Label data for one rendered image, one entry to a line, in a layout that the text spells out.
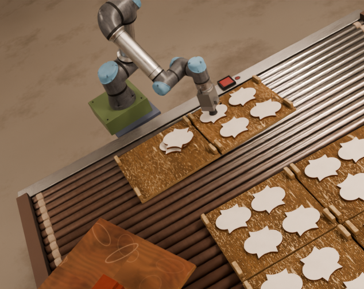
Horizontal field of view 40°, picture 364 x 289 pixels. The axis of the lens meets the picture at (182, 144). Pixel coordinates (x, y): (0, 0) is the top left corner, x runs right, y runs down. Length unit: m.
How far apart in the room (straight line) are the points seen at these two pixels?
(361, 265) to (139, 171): 1.07
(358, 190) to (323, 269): 0.36
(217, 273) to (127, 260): 0.34
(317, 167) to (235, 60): 2.51
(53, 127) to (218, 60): 1.59
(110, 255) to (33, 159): 2.57
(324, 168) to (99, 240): 0.93
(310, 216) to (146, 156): 0.86
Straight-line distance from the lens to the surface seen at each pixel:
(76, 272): 1.98
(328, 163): 2.09
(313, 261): 1.82
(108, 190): 2.36
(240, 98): 2.49
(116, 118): 2.68
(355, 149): 2.13
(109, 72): 2.60
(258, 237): 1.91
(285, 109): 2.38
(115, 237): 2.00
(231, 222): 1.98
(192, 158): 2.28
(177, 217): 2.11
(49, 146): 4.45
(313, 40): 2.83
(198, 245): 1.99
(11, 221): 4.02
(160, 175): 2.27
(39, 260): 2.24
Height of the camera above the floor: 2.49
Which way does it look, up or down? 41 degrees down
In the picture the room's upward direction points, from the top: 23 degrees counter-clockwise
